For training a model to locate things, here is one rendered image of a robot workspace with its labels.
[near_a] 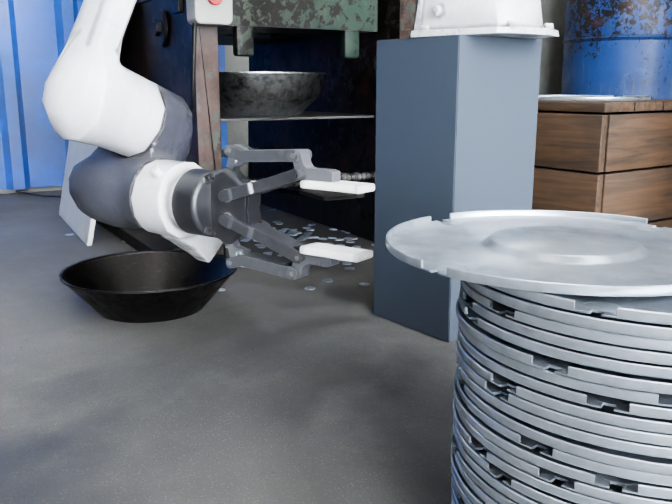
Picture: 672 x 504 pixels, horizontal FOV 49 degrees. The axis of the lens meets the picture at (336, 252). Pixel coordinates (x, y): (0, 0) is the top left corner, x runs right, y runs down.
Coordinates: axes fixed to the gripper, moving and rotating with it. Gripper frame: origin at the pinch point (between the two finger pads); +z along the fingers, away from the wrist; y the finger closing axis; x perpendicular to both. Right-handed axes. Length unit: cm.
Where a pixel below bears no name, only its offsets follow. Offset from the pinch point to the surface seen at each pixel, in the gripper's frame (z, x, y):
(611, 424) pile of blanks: 30.4, -14.2, -8.0
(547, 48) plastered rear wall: -93, 325, 38
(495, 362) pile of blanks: 21.8, -12.4, -6.3
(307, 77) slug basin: -65, 82, 16
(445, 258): 16.1, -9.5, -0.1
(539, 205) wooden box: -9, 86, -9
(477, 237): 14.9, -0.7, 0.1
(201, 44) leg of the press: -65, 48, 21
